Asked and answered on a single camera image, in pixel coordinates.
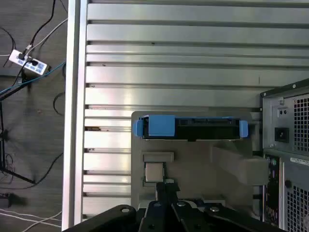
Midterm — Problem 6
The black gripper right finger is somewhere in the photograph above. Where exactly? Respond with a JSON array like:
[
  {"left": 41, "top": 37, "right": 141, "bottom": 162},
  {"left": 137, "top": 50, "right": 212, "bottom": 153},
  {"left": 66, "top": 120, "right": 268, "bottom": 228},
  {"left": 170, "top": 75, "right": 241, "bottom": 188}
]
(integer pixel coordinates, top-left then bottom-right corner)
[{"left": 167, "top": 182, "right": 288, "bottom": 232}]

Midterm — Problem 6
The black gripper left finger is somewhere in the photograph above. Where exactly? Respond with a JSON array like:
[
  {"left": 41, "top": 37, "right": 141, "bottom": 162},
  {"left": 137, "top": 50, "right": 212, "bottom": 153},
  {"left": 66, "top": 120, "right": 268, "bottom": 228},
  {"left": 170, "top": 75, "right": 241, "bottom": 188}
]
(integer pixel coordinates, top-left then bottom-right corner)
[{"left": 62, "top": 183, "right": 171, "bottom": 232}]

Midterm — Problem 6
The hard disk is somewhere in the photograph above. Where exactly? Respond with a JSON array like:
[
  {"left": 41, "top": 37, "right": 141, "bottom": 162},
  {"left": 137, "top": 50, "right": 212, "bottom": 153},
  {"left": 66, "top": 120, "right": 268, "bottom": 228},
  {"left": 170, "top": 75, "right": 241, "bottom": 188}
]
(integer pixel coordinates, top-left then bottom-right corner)
[{"left": 133, "top": 115, "right": 249, "bottom": 142}]

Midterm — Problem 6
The silver CPU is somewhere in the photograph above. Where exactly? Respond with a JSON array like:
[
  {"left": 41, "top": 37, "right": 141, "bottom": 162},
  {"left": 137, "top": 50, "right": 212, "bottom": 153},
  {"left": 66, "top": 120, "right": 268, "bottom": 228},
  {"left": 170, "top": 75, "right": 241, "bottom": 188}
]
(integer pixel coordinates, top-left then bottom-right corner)
[{"left": 144, "top": 162, "right": 168, "bottom": 182}]

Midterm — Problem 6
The grey parts rack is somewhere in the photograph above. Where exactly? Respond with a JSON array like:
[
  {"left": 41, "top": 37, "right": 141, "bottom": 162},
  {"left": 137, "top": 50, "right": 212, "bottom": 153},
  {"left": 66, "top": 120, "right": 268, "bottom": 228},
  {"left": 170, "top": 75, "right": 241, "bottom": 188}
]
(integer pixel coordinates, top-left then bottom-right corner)
[{"left": 130, "top": 110, "right": 270, "bottom": 219}]

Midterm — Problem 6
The black PC case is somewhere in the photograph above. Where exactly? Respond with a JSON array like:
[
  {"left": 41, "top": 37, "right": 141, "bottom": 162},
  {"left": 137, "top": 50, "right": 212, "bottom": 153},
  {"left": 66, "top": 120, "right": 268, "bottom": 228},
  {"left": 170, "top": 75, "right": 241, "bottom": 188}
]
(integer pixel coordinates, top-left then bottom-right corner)
[{"left": 259, "top": 77, "right": 309, "bottom": 232}]

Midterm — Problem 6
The black tripod stand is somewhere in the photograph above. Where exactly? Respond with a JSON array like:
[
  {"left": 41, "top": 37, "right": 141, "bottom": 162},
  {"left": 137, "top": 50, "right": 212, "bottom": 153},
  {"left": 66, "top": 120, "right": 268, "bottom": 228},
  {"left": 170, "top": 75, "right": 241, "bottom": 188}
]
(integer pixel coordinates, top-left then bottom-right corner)
[{"left": 0, "top": 96, "right": 37, "bottom": 185}]

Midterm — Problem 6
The white power strip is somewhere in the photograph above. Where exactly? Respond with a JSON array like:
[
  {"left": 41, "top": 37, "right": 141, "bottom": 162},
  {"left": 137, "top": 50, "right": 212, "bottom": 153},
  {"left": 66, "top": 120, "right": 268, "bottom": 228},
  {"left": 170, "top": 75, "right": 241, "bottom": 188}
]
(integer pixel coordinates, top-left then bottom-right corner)
[{"left": 9, "top": 49, "right": 50, "bottom": 76}]

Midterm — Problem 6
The blue floor cable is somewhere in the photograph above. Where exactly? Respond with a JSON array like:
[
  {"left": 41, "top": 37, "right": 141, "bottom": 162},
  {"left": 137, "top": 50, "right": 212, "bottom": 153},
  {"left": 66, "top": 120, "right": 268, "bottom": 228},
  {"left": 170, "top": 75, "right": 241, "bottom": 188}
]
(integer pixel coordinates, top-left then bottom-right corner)
[{"left": 0, "top": 61, "right": 67, "bottom": 96}]

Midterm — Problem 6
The white floor cable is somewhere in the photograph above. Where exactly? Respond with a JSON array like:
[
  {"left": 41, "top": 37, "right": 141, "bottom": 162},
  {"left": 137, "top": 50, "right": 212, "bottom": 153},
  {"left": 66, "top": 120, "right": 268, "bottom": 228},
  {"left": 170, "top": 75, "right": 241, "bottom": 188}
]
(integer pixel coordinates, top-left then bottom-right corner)
[{"left": 27, "top": 18, "right": 69, "bottom": 49}]

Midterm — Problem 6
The black floor cable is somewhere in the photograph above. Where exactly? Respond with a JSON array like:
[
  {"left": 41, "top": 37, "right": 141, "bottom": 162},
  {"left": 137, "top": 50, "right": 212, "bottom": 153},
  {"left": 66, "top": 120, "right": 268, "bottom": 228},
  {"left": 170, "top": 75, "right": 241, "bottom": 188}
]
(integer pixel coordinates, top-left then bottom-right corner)
[{"left": 23, "top": 0, "right": 56, "bottom": 53}]

